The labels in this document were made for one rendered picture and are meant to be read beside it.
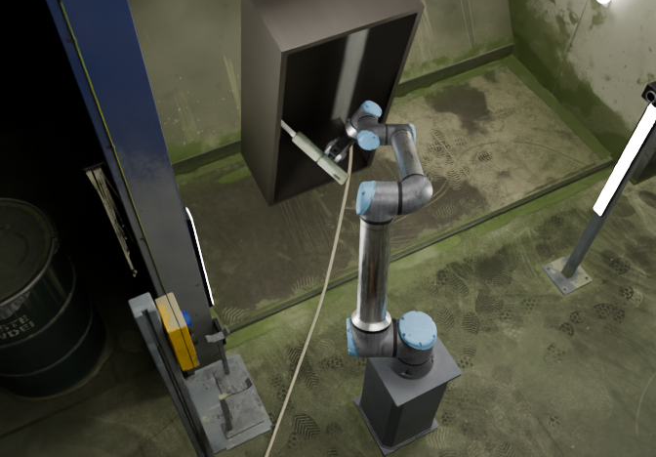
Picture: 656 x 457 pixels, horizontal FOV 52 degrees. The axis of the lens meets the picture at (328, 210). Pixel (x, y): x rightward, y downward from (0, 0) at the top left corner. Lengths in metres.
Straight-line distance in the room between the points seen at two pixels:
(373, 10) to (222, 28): 1.62
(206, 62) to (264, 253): 1.16
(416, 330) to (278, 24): 1.23
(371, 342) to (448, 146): 2.06
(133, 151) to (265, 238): 1.86
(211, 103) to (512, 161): 1.89
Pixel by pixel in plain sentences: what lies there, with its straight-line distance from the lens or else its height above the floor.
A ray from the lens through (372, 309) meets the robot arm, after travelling 2.47.
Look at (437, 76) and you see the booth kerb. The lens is 4.68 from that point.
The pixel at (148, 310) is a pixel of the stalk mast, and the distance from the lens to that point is 1.79.
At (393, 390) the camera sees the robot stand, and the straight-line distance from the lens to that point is 2.74.
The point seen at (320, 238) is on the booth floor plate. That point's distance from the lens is 3.80.
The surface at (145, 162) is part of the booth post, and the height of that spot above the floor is 1.63.
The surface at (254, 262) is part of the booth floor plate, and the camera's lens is 3.73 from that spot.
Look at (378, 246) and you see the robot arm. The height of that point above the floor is 1.26.
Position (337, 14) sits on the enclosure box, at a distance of 2.55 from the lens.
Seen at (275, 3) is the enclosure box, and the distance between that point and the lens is 2.56.
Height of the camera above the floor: 3.17
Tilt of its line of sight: 53 degrees down
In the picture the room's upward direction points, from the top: 1 degrees clockwise
